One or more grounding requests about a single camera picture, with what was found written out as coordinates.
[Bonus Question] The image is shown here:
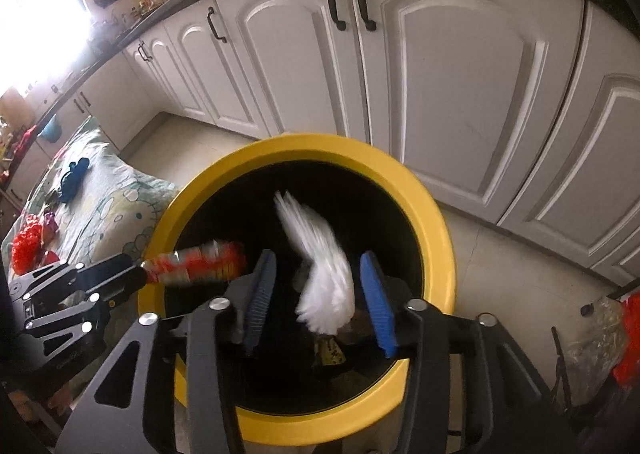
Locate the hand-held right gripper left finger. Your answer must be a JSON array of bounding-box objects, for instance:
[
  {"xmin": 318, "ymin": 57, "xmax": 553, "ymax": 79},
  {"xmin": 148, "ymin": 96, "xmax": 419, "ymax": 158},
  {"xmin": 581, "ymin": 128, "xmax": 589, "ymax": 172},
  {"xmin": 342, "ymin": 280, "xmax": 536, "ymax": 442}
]
[{"xmin": 55, "ymin": 249, "xmax": 278, "ymax": 454}]

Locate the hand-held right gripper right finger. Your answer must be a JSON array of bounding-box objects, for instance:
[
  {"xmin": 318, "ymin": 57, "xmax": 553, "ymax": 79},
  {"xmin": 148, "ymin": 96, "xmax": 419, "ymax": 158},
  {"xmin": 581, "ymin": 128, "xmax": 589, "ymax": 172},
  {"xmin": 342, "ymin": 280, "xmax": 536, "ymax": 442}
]
[{"xmin": 360, "ymin": 250, "xmax": 588, "ymax": 454}]

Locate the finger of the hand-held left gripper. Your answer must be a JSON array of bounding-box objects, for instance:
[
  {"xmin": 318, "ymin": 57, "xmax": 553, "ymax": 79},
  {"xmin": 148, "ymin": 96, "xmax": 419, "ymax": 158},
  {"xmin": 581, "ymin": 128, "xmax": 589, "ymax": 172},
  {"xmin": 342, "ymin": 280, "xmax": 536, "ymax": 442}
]
[
  {"xmin": 9, "ymin": 254, "xmax": 146, "ymax": 307},
  {"xmin": 25, "ymin": 271, "xmax": 148, "ymax": 370}
]

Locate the white tissue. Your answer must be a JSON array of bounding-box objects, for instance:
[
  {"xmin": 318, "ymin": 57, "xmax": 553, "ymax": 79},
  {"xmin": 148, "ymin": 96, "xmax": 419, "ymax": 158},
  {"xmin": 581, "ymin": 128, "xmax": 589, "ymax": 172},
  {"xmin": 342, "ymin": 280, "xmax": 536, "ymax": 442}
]
[{"xmin": 274, "ymin": 191, "xmax": 357, "ymax": 336}]

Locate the red silver snack wrapper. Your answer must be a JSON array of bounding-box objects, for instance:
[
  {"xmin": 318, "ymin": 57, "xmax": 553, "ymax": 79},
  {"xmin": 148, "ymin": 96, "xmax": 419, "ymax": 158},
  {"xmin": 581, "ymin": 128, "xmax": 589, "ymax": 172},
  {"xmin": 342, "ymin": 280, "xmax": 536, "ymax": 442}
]
[{"xmin": 141, "ymin": 241, "xmax": 248, "ymax": 287}]

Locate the yellow round trash bin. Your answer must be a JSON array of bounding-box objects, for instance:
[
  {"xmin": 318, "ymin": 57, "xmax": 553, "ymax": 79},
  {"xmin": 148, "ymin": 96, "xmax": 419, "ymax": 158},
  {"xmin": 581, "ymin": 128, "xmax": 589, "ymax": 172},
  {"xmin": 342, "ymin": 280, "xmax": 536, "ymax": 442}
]
[{"xmin": 137, "ymin": 134, "xmax": 456, "ymax": 445}]

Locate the small yellow wrapper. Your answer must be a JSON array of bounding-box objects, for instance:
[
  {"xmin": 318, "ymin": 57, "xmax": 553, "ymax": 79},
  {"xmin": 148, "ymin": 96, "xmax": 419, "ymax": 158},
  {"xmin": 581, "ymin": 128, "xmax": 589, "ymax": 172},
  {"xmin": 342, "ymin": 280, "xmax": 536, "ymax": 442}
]
[{"xmin": 314, "ymin": 334, "xmax": 347, "ymax": 366}]

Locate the cartoon printed blanket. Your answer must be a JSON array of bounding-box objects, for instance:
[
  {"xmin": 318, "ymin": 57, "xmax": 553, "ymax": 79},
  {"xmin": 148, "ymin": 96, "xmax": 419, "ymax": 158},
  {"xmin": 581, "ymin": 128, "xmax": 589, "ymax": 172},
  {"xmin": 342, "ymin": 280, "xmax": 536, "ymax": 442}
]
[{"xmin": 0, "ymin": 115, "xmax": 181, "ymax": 285}]

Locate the orange red crumpled wrapper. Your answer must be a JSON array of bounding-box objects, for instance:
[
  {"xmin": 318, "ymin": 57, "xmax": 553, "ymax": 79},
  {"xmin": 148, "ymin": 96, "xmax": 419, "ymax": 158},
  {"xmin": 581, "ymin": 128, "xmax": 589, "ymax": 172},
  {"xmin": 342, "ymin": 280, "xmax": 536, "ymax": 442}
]
[{"xmin": 11, "ymin": 214, "xmax": 44, "ymax": 263}]

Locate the blue toy on cloth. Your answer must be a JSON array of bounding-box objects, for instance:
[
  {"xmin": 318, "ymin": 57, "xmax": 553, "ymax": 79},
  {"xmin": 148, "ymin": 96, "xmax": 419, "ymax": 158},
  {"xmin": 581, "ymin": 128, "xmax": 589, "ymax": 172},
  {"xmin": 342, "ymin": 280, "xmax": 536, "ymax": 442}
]
[{"xmin": 56, "ymin": 159, "xmax": 90, "ymax": 202}]

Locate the blue hanging cloth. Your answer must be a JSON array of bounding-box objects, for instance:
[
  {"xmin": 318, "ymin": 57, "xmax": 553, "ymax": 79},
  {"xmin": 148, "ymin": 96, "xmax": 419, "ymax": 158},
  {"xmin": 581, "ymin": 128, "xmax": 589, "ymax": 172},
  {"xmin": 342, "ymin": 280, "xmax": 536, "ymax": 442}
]
[{"xmin": 38, "ymin": 114, "xmax": 61, "ymax": 141}]

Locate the red crumpled cloth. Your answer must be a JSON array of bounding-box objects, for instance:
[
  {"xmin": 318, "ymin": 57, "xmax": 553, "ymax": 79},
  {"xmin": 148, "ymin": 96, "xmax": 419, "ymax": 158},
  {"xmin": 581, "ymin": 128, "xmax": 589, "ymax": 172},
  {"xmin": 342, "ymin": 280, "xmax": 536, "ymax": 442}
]
[{"xmin": 7, "ymin": 125, "xmax": 39, "ymax": 161}]

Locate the clear plastic bag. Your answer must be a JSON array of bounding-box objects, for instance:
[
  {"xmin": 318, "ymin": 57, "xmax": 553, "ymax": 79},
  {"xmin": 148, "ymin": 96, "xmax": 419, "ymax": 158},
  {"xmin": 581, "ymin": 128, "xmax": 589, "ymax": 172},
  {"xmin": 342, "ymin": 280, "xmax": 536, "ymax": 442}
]
[{"xmin": 565, "ymin": 297, "xmax": 626, "ymax": 405}]

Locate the white kitchen cabinet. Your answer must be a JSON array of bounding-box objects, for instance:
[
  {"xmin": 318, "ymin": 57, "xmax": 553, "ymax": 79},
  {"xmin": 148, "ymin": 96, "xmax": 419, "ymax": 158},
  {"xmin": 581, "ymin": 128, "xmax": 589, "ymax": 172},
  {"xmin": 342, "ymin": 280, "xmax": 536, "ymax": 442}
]
[{"xmin": 0, "ymin": 0, "xmax": 640, "ymax": 285}]

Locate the red crumpled bag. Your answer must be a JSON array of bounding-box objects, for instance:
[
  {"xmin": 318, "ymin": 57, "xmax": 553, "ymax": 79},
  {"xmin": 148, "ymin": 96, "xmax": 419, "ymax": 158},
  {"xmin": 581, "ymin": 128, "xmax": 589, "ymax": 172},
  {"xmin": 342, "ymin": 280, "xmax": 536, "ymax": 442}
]
[{"xmin": 612, "ymin": 293, "xmax": 640, "ymax": 387}]

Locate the row of bottles and jars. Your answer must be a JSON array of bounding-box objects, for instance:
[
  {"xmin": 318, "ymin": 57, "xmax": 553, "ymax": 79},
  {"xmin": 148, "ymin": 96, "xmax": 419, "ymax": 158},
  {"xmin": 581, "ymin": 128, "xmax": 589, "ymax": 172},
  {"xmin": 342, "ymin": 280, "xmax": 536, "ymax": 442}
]
[{"xmin": 92, "ymin": 0, "xmax": 168, "ymax": 35}]

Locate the black kitchen countertop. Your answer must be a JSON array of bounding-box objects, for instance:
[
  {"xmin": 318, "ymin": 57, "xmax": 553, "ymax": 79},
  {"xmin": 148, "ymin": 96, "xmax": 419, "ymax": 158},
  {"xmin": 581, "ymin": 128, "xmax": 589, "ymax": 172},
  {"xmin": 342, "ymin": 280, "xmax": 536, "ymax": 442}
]
[{"xmin": 0, "ymin": 0, "xmax": 640, "ymax": 185}]

